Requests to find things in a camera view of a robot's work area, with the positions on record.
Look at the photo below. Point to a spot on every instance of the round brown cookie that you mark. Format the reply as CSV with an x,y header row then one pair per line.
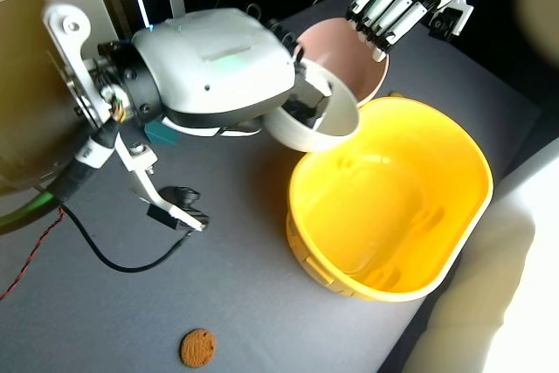
x,y
198,348

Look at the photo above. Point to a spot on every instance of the blurred cream foreground object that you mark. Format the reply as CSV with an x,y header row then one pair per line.
x,y
502,281

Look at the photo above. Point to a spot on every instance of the yellow plastic tub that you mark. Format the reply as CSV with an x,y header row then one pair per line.
x,y
371,198

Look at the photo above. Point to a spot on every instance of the small orange toy piece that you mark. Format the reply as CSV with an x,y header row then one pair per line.
x,y
395,94

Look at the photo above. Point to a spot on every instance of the teal block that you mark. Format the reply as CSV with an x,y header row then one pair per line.
x,y
161,135

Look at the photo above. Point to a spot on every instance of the grey table cloth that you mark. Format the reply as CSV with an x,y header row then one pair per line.
x,y
109,303

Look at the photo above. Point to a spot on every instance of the large pink bowl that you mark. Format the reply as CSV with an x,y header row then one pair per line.
x,y
336,54

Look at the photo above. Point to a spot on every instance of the small beige bowl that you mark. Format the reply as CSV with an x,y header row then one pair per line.
x,y
340,102

